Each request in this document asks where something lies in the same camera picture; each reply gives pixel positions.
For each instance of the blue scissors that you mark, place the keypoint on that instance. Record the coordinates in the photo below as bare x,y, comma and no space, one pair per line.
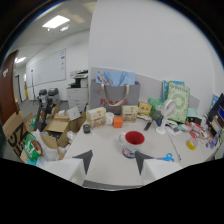
166,157

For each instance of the large printed cardboard box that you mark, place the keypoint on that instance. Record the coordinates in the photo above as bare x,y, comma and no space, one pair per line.
15,133

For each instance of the white office printer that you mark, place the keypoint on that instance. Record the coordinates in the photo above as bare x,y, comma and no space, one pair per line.
78,88

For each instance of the black office chair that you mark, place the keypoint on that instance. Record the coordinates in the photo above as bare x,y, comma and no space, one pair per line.
46,100

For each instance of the white paper cup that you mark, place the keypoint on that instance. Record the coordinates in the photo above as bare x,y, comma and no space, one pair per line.
109,118

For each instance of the small yellow box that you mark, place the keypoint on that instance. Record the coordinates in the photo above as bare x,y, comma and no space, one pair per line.
145,108

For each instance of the grey tote bag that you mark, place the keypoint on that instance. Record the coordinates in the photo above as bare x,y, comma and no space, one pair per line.
113,94

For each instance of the black monitor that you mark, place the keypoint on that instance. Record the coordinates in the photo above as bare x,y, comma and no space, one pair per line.
216,111

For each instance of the open cardboard box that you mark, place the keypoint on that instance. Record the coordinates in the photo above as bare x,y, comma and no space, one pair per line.
60,126

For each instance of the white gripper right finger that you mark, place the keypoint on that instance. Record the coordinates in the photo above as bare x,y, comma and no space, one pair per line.
156,168

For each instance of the orange cube box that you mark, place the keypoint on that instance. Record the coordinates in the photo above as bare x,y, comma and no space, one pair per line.
117,122

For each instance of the cream printed box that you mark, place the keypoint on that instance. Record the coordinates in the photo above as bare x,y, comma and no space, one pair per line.
129,113
96,117

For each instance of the dark tape roll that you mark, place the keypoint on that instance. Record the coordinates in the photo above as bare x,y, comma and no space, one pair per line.
86,128

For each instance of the ceiling light panel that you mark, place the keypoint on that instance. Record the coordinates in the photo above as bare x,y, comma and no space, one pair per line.
56,21

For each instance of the wall whiteboard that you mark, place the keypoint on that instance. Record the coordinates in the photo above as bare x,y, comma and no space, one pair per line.
46,68

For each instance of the green printed bag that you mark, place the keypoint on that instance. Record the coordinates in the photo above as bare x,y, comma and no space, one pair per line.
31,147

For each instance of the small white desk fan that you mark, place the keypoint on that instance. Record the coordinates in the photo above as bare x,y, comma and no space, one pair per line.
164,116

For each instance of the black remote control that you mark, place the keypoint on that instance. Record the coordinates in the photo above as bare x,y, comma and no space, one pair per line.
147,125

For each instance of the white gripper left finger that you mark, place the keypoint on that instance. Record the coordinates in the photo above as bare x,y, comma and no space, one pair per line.
68,168

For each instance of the red and white mug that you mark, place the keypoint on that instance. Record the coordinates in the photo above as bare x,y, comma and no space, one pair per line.
132,142

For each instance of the green patterned book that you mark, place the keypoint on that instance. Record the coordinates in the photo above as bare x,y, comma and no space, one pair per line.
178,102

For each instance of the yellow tape roll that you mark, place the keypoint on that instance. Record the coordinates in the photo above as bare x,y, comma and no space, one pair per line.
192,143

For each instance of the brown wooden door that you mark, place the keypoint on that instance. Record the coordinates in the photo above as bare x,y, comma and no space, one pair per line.
8,88

